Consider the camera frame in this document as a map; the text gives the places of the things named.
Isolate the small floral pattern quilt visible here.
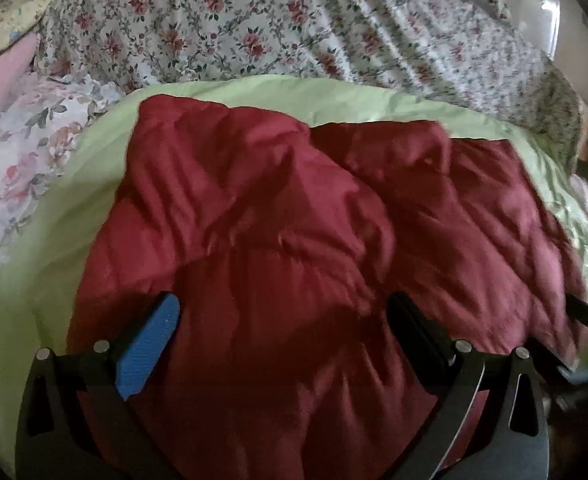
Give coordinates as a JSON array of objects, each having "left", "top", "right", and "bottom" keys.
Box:
[{"left": 35, "top": 0, "right": 586, "bottom": 170}]

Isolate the light green bed sheet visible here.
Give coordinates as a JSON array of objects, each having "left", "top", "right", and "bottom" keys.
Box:
[{"left": 0, "top": 75, "right": 588, "bottom": 474}]

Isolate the large rose floral pillow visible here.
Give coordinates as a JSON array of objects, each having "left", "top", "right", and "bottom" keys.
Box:
[{"left": 0, "top": 73, "right": 125, "bottom": 268}]

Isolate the red quilted puffer coat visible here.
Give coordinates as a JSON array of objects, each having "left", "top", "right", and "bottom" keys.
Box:
[{"left": 67, "top": 95, "right": 587, "bottom": 479}]

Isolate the pink pillow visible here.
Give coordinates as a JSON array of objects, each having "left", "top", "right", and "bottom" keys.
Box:
[{"left": 0, "top": 32, "right": 40, "bottom": 110}]

